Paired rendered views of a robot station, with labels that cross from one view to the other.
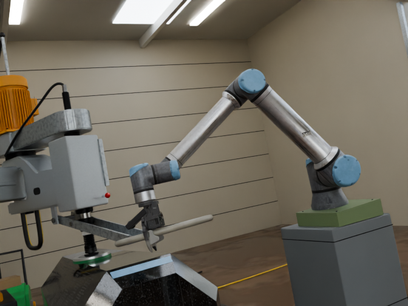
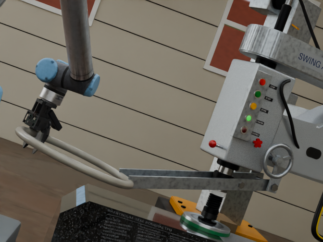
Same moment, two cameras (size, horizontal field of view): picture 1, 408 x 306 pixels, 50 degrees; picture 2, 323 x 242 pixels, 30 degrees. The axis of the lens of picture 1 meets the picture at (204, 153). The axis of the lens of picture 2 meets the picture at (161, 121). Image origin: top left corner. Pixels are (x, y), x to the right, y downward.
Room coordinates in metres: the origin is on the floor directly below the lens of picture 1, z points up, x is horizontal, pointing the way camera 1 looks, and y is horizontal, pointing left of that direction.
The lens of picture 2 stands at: (3.26, -1.72, 1.30)
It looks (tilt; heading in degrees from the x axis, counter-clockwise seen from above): 2 degrees down; 114
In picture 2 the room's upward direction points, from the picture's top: 20 degrees clockwise
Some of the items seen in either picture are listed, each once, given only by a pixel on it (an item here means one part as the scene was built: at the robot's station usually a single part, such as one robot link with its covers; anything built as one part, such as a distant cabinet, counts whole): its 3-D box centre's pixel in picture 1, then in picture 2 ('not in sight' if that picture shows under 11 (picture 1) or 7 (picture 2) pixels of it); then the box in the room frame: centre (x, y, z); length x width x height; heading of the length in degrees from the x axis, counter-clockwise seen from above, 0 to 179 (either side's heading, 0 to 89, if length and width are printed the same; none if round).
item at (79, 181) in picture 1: (71, 177); (260, 123); (2.60, 0.81, 1.34); 0.36 x 0.22 x 0.45; 49
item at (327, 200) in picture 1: (328, 197); not in sight; (2.29, -0.60, 0.98); 0.19 x 0.19 x 0.10
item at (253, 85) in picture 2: (100, 163); (251, 105); (2.59, 0.62, 1.39); 0.08 x 0.03 x 0.28; 49
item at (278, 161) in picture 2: not in sight; (273, 158); (2.72, 0.76, 1.22); 0.15 x 0.10 x 0.15; 49
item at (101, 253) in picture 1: (91, 255); (206, 222); (2.55, 0.75, 0.86); 0.21 x 0.21 x 0.01
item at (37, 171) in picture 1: (47, 186); (314, 147); (2.81, 1.04, 1.32); 0.74 x 0.23 x 0.49; 49
